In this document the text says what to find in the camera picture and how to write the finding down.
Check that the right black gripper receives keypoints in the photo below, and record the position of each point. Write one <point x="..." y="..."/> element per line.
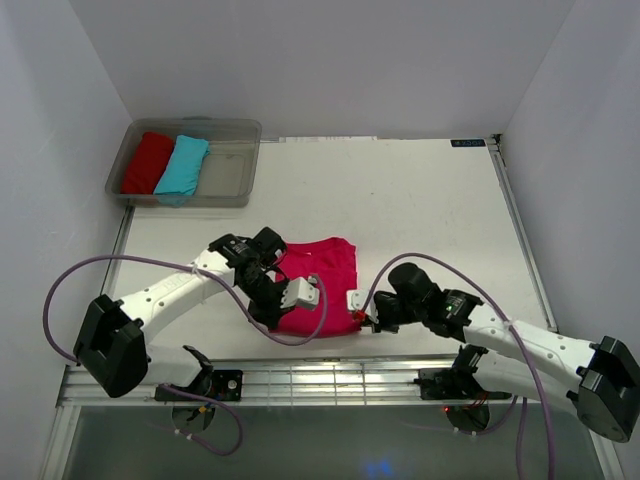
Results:
<point x="379" y="323"/>

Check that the aluminium frame rail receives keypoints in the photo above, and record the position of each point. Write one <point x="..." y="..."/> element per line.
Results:
<point x="288" y="383"/>

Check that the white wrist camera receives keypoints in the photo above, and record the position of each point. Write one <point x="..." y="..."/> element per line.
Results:
<point x="301" y="293"/>
<point x="355" y="301"/>

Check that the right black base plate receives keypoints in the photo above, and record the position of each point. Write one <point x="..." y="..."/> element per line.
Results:
<point x="453" y="384"/>

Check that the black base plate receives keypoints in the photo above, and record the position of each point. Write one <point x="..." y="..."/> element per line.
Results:
<point x="453" y="384"/>
<point x="220" y="385"/>

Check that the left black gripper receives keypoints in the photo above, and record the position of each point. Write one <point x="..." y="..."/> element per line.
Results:
<point x="269" y="315"/>

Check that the pink t shirt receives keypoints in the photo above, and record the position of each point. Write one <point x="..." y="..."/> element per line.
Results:
<point x="334" y="260"/>

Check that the red rolled t shirt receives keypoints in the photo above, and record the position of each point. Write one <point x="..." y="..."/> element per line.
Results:
<point x="147" y="165"/>

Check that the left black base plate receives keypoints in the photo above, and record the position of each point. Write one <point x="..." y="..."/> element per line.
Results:
<point x="220" y="385"/>

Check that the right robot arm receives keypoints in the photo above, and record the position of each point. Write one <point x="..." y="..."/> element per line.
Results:
<point x="500" y="357"/>

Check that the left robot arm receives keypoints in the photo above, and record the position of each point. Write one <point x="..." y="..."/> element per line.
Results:
<point x="115" y="340"/>

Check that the cyan rolled t shirt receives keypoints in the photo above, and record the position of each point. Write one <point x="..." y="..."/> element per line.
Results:
<point x="181" y="174"/>

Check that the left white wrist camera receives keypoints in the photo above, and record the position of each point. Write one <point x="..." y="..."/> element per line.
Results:
<point x="301" y="293"/>

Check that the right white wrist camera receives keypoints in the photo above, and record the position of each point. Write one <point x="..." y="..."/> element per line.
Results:
<point x="355" y="301"/>

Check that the clear plastic bin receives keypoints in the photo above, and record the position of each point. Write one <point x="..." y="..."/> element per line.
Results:
<point x="227" y="174"/>

